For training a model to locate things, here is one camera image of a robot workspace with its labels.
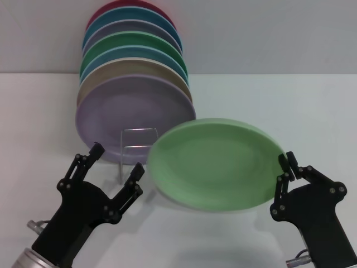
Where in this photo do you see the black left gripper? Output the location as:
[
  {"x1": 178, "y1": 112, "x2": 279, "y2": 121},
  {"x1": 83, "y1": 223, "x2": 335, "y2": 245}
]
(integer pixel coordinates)
[{"x1": 31, "y1": 142, "x2": 145, "y2": 267}]

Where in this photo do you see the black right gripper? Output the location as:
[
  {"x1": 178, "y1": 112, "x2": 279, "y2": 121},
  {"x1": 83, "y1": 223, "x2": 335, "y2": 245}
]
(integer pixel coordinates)
[{"x1": 269, "y1": 151, "x2": 357, "y2": 268}]

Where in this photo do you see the light green plate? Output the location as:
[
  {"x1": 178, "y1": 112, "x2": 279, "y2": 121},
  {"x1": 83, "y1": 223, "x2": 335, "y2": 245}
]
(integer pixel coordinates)
[{"x1": 147, "y1": 117, "x2": 287, "y2": 213}]

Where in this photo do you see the lilac plate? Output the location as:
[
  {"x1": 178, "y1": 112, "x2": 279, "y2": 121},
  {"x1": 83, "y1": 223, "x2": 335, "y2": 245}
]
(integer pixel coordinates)
[{"x1": 75, "y1": 74, "x2": 197, "y2": 165}]

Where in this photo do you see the beige plate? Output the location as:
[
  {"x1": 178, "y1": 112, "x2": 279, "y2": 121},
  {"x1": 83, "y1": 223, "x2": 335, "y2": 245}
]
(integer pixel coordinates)
[{"x1": 77, "y1": 58, "x2": 193, "y2": 107}]

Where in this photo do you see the light blue plate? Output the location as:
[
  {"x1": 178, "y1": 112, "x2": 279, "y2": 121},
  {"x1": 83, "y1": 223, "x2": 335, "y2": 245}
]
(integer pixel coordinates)
[{"x1": 79, "y1": 45, "x2": 190, "y2": 86}]

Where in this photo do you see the dark green plate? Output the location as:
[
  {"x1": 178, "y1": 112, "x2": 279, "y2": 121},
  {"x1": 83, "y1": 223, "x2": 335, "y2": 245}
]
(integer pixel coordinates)
[{"x1": 80, "y1": 31, "x2": 187, "y2": 76}]

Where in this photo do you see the grey plate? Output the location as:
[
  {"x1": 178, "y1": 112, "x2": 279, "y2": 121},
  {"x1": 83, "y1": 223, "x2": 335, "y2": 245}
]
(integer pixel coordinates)
[{"x1": 82, "y1": 19, "x2": 184, "y2": 55}]

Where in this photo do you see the teal blue plate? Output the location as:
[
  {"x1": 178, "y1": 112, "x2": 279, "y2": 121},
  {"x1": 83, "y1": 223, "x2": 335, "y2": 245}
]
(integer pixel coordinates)
[{"x1": 83, "y1": 7, "x2": 182, "y2": 51}]

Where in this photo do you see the maroon red plate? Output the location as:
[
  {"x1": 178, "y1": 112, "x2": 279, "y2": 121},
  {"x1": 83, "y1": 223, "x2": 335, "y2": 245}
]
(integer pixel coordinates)
[{"x1": 85, "y1": 0, "x2": 177, "y2": 31}]

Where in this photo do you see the metal wire plate rack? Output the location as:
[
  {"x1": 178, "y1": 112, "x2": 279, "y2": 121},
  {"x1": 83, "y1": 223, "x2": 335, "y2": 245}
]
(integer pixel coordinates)
[{"x1": 119, "y1": 127, "x2": 160, "y2": 184}]

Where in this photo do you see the right gripper cable connector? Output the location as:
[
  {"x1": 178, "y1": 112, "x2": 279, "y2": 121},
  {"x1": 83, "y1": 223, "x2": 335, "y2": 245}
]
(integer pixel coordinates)
[{"x1": 286, "y1": 249, "x2": 312, "y2": 266}]

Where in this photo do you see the gripper cable connector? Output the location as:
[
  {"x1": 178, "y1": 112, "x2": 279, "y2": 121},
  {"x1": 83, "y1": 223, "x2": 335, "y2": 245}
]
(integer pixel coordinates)
[
  {"x1": 286, "y1": 249, "x2": 312, "y2": 266},
  {"x1": 27, "y1": 219, "x2": 51, "y2": 233}
]

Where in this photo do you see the left gripper cable connector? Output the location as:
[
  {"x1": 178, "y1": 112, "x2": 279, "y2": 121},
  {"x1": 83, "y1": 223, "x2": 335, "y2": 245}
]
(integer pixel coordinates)
[{"x1": 27, "y1": 219, "x2": 51, "y2": 233}]

